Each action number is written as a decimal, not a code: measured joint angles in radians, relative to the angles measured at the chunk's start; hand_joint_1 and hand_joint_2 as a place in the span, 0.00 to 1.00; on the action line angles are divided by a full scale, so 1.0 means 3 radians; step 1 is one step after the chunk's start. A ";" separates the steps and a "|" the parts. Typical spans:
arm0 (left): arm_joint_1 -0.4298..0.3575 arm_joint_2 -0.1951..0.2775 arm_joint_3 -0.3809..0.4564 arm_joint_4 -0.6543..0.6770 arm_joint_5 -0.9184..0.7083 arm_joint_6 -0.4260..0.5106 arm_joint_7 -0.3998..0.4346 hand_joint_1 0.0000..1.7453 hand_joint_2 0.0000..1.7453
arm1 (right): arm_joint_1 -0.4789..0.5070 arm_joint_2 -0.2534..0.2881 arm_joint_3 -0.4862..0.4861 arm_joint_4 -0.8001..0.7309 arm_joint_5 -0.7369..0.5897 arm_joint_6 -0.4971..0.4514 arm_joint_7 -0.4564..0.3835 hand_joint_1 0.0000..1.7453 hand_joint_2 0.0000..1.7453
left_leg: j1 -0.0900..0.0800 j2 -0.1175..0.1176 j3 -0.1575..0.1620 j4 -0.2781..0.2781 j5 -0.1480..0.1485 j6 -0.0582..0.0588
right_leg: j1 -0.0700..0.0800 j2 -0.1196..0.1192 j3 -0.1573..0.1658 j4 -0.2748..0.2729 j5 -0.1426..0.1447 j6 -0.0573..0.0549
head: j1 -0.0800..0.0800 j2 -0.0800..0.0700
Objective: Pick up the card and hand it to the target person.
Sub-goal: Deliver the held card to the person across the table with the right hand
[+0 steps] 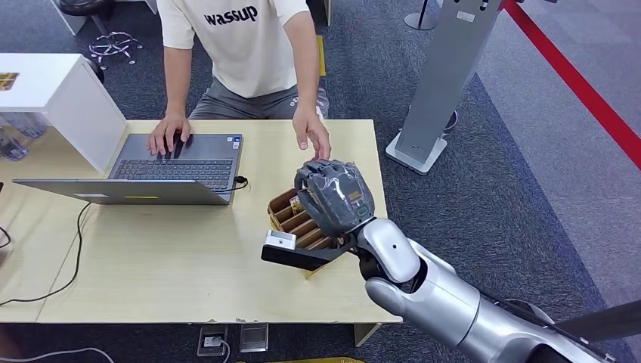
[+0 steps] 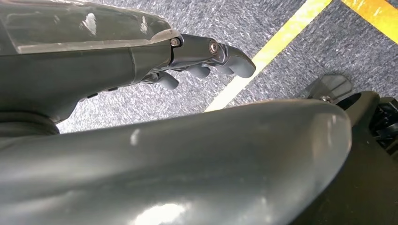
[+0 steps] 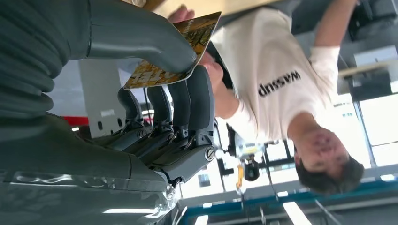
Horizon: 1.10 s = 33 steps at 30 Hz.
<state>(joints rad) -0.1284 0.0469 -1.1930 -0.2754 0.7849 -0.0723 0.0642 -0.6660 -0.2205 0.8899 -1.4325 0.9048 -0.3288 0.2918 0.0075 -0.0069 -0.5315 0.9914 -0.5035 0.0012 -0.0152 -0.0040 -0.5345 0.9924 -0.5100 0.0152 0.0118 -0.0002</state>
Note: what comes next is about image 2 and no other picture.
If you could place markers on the robot left hand grey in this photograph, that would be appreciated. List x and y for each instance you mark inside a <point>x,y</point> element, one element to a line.
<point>77,56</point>

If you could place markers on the robot left arm ribbed sleeve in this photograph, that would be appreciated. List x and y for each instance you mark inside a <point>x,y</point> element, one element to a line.
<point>25,125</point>

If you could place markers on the robot grey body shell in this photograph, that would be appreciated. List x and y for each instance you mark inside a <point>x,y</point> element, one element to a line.
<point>186,164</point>

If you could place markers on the grey angled plate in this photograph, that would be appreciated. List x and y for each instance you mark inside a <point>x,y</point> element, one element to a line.
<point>331,88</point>

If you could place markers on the robot black base part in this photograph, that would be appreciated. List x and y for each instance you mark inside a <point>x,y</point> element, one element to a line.
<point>363,174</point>

